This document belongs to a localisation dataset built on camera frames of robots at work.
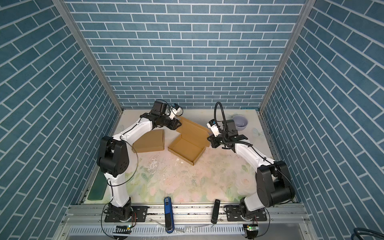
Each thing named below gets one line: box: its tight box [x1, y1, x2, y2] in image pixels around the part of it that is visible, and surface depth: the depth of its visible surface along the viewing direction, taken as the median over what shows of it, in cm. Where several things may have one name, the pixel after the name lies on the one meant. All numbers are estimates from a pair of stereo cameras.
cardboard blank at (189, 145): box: [167, 116, 211, 166], surface depth 92 cm
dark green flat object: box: [87, 168, 108, 201], surface depth 83 cm
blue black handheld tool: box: [164, 196, 175, 234], surface depth 73 cm
